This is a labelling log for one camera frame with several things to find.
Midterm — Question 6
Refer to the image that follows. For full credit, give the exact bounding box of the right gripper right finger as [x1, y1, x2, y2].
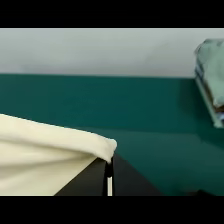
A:
[111, 153, 163, 197]

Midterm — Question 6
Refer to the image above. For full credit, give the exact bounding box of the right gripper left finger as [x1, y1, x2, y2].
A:
[54, 157, 109, 197]

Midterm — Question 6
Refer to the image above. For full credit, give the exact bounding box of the cream shirt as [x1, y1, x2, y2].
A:
[0, 113, 118, 197]

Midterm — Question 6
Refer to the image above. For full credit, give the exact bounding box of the heap of clothes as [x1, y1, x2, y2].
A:
[194, 64, 224, 129]

